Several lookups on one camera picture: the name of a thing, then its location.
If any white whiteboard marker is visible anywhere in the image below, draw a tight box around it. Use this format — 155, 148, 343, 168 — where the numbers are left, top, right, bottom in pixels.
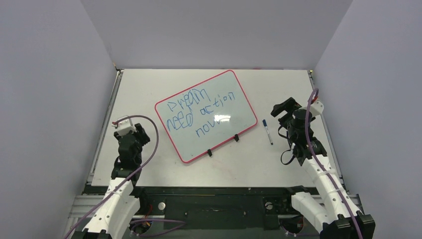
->
264, 126, 274, 145

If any red-framed whiteboard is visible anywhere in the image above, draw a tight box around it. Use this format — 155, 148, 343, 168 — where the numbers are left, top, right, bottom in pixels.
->
154, 70, 258, 163

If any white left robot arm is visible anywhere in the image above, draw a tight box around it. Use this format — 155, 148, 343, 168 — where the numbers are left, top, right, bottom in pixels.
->
71, 119, 150, 239

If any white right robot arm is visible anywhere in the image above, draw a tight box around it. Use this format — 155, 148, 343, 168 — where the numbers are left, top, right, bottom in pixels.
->
271, 98, 376, 239

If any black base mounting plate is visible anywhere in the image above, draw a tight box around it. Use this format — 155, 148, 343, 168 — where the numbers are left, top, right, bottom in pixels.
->
82, 185, 330, 231

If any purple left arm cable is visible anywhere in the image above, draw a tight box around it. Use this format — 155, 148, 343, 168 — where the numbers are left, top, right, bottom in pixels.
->
62, 115, 187, 239

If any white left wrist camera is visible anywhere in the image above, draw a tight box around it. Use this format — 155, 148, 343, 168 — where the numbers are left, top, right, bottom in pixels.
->
112, 116, 137, 137

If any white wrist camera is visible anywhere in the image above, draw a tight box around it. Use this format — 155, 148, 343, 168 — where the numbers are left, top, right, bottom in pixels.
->
310, 100, 324, 117
112, 116, 137, 137

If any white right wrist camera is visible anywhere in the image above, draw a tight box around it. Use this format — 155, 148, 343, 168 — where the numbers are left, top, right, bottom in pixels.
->
310, 100, 324, 117

